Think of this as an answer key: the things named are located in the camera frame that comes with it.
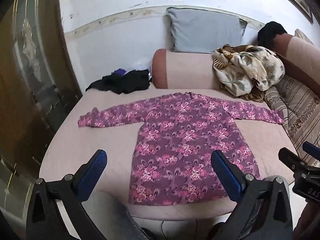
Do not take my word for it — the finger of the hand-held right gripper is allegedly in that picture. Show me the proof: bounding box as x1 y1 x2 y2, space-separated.
278 147 307 173
302 141 320 167

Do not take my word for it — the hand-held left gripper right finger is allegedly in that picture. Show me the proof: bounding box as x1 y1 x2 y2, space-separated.
211 150 294 240

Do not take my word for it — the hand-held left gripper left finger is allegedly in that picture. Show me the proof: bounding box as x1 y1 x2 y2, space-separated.
26 149 108 240

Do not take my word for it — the purple floral shirt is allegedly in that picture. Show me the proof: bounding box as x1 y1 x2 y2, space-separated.
77 92 285 206

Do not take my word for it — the person's right forearm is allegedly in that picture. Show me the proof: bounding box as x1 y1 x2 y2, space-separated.
294 205 320 240

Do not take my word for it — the black clothes pile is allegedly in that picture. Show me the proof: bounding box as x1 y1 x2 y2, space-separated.
85 69 152 95

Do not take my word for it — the striped patterned mattress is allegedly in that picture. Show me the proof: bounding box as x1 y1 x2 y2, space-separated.
264 76 320 167

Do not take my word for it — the pink bolster with brown end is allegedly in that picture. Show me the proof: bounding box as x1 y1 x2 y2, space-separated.
274 34 320 78
152 49 225 90

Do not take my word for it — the cream floral blanket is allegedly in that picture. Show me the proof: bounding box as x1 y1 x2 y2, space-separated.
212 44 286 103

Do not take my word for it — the wooden cabinet with glass door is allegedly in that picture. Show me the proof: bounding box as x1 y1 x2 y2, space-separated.
0 0 83 205

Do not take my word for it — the beige patterned cushion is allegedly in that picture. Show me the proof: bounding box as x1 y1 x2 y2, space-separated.
295 29 314 45

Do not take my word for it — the white cloth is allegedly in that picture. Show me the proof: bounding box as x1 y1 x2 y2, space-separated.
129 55 153 75

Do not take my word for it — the black cloth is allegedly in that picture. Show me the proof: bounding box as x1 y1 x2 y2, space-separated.
257 21 288 49

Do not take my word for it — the grey pillow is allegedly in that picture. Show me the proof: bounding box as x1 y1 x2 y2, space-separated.
166 7 248 54

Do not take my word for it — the dark wooden frame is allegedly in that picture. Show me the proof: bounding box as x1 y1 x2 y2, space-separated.
265 0 314 25

